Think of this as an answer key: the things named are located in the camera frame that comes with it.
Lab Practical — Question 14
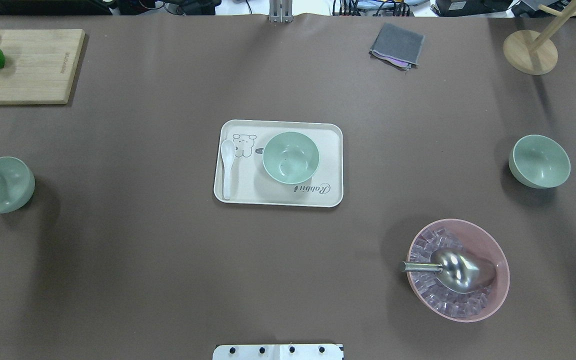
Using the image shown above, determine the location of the green bowl on tray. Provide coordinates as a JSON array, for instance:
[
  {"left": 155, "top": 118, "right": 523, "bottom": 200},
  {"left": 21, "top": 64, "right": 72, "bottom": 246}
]
[{"left": 262, "top": 131, "right": 320, "bottom": 185}]

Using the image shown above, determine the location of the beige rabbit tray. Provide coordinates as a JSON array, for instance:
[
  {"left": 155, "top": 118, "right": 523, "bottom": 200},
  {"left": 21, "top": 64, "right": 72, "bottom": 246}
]
[{"left": 213, "top": 120, "right": 344, "bottom": 208}]

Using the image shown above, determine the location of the wooden cup tree stand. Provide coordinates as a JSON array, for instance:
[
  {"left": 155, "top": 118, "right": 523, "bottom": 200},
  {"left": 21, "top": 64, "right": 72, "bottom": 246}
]
[{"left": 502, "top": 0, "right": 576, "bottom": 76}]

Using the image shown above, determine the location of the wooden cutting board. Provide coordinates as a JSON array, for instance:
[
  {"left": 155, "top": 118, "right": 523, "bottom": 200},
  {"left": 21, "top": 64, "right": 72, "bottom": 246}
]
[{"left": 0, "top": 29, "right": 85, "bottom": 105}]

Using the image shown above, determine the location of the pink bowl with ice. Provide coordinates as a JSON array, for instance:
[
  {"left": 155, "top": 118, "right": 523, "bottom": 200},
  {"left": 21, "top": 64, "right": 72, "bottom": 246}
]
[{"left": 400, "top": 218, "right": 510, "bottom": 322}]

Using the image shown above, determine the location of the green bowl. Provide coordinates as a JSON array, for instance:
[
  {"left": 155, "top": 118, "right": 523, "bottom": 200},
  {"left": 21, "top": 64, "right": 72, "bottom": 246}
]
[
  {"left": 262, "top": 131, "right": 320, "bottom": 185},
  {"left": 0, "top": 156, "right": 35, "bottom": 214}
]

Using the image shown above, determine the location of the grey folded cloth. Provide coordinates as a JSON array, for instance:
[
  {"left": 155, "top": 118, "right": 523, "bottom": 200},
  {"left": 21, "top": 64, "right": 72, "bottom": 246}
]
[{"left": 369, "top": 23, "right": 425, "bottom": 71}]

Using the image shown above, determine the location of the white ceramic spoon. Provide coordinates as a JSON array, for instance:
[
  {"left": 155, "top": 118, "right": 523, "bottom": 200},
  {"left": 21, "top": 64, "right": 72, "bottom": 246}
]
[{"left": 220, "top": 139, "right": 236, "bottom": 200}]

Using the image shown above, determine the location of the metal ice scoop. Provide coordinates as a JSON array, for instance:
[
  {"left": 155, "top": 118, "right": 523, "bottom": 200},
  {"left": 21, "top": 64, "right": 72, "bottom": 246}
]
[{"left": 398, "top": 247, "right": 497, "bottom": 294}]

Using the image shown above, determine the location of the green bowl near right arm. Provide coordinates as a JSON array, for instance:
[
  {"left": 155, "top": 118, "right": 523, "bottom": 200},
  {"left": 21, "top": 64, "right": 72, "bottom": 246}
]
[{"left": 508, "top": 134, "right": 571, "bottom": 189}]

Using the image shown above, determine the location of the aluminium frame post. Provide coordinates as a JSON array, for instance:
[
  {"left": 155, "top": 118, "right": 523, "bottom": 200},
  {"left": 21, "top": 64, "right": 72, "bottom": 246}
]
[{"left": 269, "top": 0, "right": 294, "bottom": 23}]

